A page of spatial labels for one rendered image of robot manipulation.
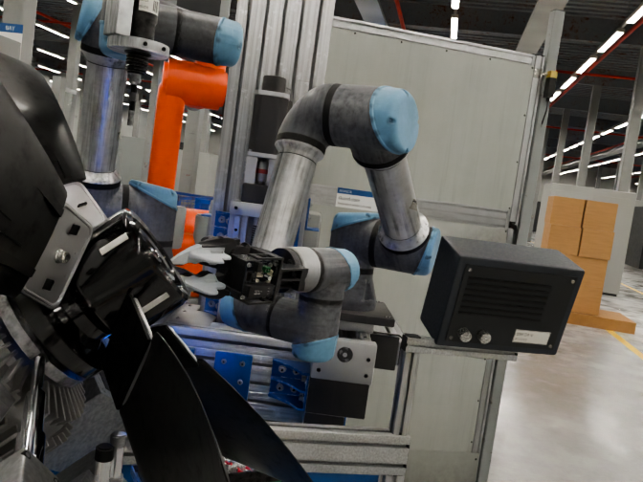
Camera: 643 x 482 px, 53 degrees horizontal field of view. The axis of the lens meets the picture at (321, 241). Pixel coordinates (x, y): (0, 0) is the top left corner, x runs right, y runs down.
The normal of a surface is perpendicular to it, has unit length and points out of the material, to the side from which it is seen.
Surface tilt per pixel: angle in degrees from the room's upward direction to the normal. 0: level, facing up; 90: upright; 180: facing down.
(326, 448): 90
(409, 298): 91
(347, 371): 90
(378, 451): 90
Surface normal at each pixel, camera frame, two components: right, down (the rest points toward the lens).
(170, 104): 0.27, 0.22
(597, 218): -0.19, 0.06
